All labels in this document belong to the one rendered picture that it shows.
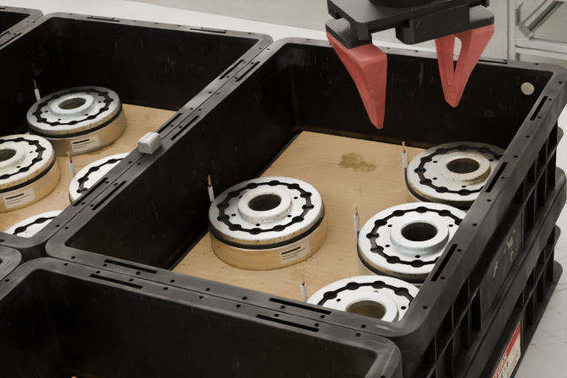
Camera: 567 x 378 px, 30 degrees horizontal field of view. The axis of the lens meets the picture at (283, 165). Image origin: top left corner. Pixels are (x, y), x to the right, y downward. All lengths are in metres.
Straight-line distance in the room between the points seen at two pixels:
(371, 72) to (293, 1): 2.94
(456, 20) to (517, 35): 2.18
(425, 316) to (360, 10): 0.22
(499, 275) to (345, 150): 0.27
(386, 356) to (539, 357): 0.37
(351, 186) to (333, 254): 0.11
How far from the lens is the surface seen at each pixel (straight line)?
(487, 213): 0.78
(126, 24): 1.18
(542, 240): 0.96
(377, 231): 0.88
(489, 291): 0.84
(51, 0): 1.97
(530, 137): 0.87
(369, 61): 0.74
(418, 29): 0.75
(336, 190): 1.00
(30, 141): 1.12
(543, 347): 1.02
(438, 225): 0.88
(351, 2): 0.77
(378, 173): 1.02
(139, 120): 1.18
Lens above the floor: 1.36
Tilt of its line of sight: 30 degrees down
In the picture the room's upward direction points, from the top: 7 degrees counter-clockwise
